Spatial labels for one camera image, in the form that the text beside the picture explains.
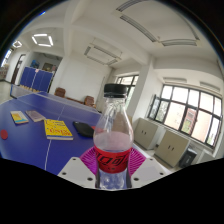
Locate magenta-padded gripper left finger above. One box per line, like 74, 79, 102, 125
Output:
57, 146, 99, 188

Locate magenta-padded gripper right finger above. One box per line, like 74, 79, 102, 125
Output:
126, 147, 173, 189

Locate clear red-labelled drink bottle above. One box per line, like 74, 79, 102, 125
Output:
92, 83, 135, 191

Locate beige cabinet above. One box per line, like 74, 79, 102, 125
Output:
155, 129, 191, 168
133, 117, 160, 150

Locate black bin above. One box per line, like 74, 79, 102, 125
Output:
178, 147, 198, 169

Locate black pouch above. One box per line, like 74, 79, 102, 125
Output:
72, 121, 96, 139

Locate wide dark-framed window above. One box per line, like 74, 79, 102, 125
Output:
148, 84, 224, 149

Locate grey-purple book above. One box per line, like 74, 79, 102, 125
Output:
25, 109, 47, 123

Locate brown chair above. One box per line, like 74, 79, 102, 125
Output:
83, 95, 96, 108
53, 87, 67, 98

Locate tall dark-framed window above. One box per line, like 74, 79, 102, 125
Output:
115, 74, 139, 109

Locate low blue-edged barrier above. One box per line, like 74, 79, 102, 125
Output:
9, 84, 36, 100

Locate blue partition boards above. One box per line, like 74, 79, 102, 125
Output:
19, 66, 54, 93

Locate dark door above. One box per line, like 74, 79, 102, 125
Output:
10, 53, 26, 85

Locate ceiling air conditioner unit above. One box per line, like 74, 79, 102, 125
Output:
83, 42, 123, 66

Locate shelf unit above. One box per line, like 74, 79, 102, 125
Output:
0, 64, 10, 81

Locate small bright window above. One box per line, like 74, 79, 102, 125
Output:
0, 49, 13, 68

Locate grey rectangular ceiling fixture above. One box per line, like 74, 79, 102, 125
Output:
115, 0, 201, 48

